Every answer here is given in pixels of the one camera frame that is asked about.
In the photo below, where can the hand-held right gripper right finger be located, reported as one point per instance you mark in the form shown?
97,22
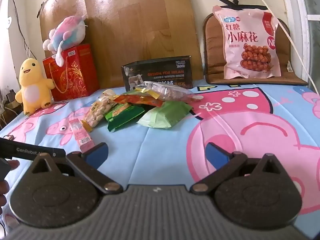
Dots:
217,152

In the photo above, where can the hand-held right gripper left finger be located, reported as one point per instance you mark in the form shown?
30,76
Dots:
97,152

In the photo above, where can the small pink snack packet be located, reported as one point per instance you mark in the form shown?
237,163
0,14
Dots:
81,135

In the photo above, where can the clear peanut packet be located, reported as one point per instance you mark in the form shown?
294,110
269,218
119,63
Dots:
98,110

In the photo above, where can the green cracker picture packet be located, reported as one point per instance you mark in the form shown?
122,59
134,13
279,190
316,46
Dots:
122,117

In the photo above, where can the light green snack packet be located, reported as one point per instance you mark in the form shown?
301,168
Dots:
165,115

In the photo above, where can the red orange snack packet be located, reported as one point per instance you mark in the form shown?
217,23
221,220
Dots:
140,101

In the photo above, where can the clear yellow-edged nut packet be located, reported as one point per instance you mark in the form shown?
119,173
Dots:
170,91

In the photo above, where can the black tin box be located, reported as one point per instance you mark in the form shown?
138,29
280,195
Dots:
160,67

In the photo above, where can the person's left hand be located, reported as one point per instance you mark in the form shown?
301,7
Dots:
3,192

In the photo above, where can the power strip with plugs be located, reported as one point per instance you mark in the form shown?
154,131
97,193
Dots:
11,98

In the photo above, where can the cartoon pig printed blanket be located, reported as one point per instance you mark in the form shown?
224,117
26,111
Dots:
160,135

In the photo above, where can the yellow plush toy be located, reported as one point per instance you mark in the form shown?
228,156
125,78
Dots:
31,90

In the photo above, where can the red gift bag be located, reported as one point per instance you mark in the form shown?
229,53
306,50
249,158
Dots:
77,75

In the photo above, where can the brown seat cushion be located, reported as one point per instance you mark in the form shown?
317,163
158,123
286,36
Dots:
212,55

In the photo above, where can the large pink snack bag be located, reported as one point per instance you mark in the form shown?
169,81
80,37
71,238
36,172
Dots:
250,37

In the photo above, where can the pink blue plush toy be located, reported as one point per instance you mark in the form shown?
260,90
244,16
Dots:
70,30

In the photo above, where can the black tape strip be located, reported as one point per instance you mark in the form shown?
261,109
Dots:
225,0

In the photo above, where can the white wall hook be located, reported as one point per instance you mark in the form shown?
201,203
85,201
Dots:
9,23

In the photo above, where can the wood pattern wall board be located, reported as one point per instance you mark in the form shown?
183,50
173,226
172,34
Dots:
130,25

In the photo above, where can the white window frame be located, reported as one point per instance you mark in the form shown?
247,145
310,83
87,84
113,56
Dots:
303,5

